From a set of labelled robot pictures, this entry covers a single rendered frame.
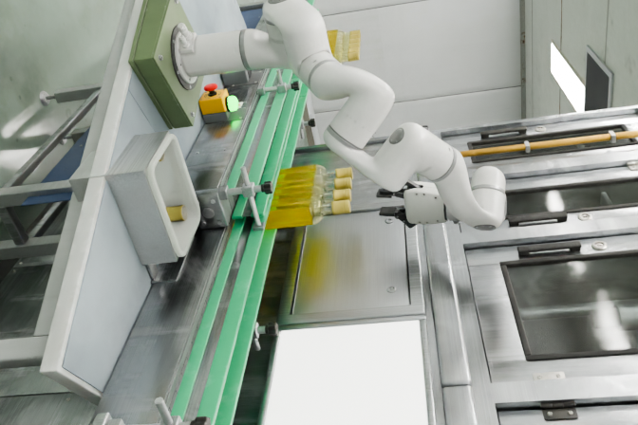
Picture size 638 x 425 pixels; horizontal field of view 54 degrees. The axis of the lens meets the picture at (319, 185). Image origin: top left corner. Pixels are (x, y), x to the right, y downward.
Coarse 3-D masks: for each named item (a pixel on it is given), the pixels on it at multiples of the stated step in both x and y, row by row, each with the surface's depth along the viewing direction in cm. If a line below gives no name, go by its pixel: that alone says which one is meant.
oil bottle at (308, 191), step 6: (306, 186) 164; (312, 186) 163; (276, 192) 164; (282, 192) 163; (288, 192) 163; (294, 192) 162; (300, 192) 162; (306, 192) 161; (312, 192) 160; (318, 192) 161; (324, 192) 162; (276, 198) 161; (282, 198) 161; (288, 198) 160; (324, 198) 161
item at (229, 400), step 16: (304, 96) 233; (288, 144) 200; (288, 160) 191; (272, 240) 156; (256, 272) 146; (256, 288) 140; (256, 304) 136; (240, 336) 128; (240, 352) 124; (240, 368) 121; (240, 384) 118; (224, 400) 114; (224, 416) 111
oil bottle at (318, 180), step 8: (296, 176) 169; (304, 176) 168; (312, 176) 167; (320, 176) 167; (280, 184) 167; (288, 184) 166; (296, 184) 165; (304, 184) 165; (312, 184) 164; (320, 184) 165
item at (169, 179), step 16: (160, 144) 127; (176, 144) 133; (176, 160) 135; (160, 176) 137; (176, 176) 137; (160, 192) 139; (176, 192) 139; (192, 192) 139; (160, 208) 122; (192, 208) 141; (176, 224) 139; (192, 224) 139; (176, 240) 127
